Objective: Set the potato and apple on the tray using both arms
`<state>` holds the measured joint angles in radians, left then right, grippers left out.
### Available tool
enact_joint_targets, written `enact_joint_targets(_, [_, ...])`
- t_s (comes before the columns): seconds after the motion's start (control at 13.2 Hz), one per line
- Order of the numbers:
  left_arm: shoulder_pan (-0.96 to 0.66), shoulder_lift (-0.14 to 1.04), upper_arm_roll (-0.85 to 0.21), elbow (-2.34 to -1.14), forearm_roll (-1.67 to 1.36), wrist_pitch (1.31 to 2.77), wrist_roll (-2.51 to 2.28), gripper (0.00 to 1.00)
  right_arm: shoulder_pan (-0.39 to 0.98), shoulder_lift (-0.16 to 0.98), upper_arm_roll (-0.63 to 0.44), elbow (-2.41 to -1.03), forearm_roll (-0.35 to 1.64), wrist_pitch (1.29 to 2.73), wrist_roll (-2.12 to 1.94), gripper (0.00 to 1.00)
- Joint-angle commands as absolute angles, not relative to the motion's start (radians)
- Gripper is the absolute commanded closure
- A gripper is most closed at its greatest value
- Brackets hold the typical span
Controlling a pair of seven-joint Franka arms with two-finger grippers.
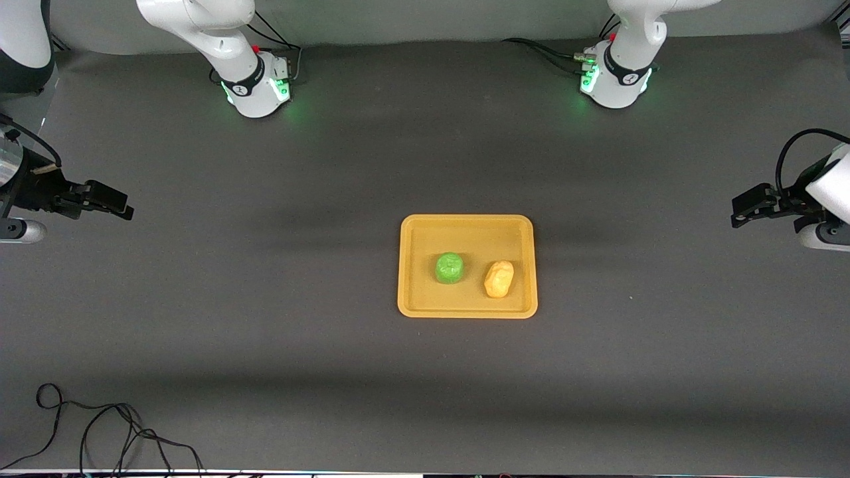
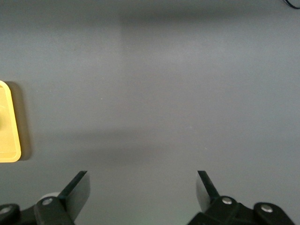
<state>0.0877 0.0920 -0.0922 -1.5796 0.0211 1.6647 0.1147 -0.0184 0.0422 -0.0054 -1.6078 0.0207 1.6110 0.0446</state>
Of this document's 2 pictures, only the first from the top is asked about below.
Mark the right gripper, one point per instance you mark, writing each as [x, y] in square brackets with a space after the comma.
[34, 189]

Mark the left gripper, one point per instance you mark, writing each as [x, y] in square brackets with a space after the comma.
[787, 202]

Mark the yellow potato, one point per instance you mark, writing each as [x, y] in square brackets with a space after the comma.
[499, 279]

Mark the green apple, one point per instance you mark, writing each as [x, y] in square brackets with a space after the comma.
[449, 268]

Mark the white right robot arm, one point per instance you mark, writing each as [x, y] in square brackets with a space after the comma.
[252, 93]

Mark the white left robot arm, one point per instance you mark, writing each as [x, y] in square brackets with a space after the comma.
[624, 86]

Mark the orange plastic tray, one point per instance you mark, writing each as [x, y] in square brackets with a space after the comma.
[425, 295]

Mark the aluminium frame profile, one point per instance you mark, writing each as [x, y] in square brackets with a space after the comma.
[58, 41]

